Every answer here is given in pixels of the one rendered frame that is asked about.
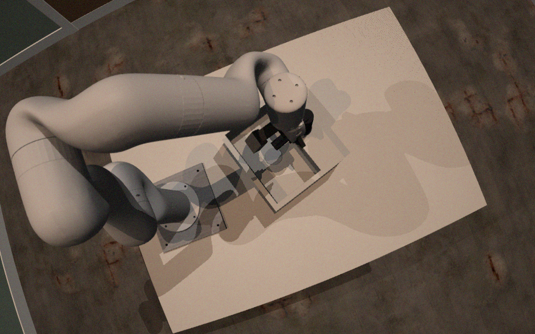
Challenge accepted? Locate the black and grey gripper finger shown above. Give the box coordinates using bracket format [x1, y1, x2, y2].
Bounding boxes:
[293, 136, 306, 148]

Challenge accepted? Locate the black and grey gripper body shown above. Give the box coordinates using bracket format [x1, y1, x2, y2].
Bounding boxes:
[282, 121, 306, 142]

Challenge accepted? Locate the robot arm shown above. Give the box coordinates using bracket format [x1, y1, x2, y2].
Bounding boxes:
[6, 51, 307, 247]

